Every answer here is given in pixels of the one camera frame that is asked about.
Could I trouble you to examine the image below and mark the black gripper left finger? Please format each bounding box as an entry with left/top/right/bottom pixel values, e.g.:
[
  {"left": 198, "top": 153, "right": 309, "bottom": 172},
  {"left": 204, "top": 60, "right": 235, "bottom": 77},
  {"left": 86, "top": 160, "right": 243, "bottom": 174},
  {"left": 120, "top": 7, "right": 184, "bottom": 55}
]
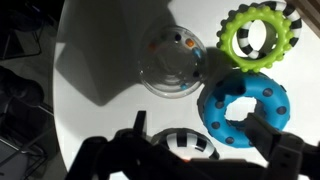
[{"left": 132, "top": 110, "right": 148, "bottom": 138}]

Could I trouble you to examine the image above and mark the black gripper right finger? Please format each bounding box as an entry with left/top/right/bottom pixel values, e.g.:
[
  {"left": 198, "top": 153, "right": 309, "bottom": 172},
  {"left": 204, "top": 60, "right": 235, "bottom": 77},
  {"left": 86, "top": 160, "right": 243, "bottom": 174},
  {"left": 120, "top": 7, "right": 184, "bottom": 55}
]
[{"left": 244, "top": 112, "right": 305, "bottom": 169}]

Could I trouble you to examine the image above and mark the blue ring with dark dots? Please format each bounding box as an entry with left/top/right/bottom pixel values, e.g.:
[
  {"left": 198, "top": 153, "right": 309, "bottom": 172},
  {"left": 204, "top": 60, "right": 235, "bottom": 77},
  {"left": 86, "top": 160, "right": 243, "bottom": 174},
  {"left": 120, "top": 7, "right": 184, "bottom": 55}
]
[{"left": 197, "top": 69, "right": 292, "bottom": 150}]

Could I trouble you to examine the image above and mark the large black white striped ring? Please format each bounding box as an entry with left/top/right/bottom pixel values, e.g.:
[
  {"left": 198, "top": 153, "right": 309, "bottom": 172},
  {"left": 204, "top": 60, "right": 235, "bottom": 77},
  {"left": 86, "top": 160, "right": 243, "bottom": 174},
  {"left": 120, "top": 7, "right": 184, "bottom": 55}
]
[{"left": 150, "top": 127, "right": 221, "bottom": 162}]

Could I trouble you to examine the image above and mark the clear ring with beads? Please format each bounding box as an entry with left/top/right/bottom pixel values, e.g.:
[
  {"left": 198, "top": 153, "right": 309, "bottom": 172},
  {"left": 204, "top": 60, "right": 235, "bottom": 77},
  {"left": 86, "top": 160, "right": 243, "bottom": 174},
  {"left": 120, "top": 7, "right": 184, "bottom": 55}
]
[{"left": 137, "top": 24, "right": 208, "bottom": 100}]

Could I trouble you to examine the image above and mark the green knobbly ring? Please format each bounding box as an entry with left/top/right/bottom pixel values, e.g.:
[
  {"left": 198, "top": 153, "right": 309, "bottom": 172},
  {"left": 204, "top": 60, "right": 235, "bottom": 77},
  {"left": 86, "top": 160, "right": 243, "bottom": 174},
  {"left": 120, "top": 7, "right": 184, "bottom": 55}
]
[{"left": 216, "top": 4, "right": 294, "bottom": 74}]

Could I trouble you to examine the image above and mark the small black white striped ring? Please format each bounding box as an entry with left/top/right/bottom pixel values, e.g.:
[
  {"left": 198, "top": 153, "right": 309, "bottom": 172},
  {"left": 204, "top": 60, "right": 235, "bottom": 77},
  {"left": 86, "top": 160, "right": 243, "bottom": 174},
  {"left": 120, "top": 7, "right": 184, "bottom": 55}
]
[{"left": 236, "top": 0, "right": 303, "bottom": 61}]

